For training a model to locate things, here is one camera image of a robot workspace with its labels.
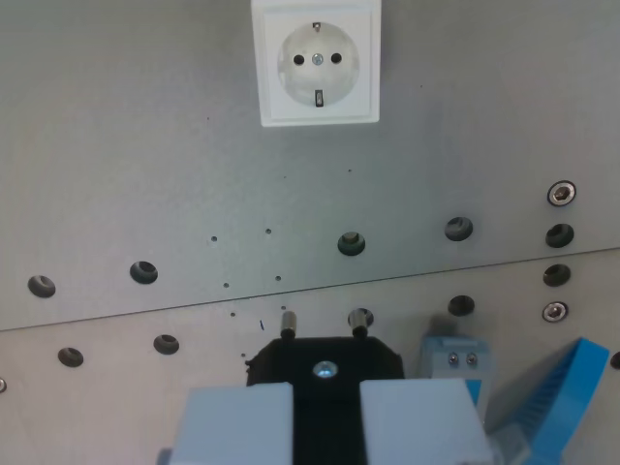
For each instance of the grey-blue gripper finger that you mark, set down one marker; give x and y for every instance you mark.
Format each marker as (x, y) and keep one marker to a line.
(416, 421)
(232, 426)

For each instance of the black plug with two pins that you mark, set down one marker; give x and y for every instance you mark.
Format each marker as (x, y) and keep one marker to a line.
(324, 387)

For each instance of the silver hex socket screw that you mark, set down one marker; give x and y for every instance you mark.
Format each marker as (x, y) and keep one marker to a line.
(555, 311)
(562, 194)

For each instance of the light blue terminal module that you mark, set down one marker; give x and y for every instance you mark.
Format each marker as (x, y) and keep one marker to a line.
(455, 353)

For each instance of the blue ribbed plastic part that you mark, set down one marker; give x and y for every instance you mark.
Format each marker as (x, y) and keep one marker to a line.
(547, 402)

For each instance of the recessed bolt in hole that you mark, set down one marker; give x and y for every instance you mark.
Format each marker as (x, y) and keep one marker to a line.
(350, 238)

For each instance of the white wall socket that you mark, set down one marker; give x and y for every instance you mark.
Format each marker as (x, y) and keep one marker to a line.
(317, 63)

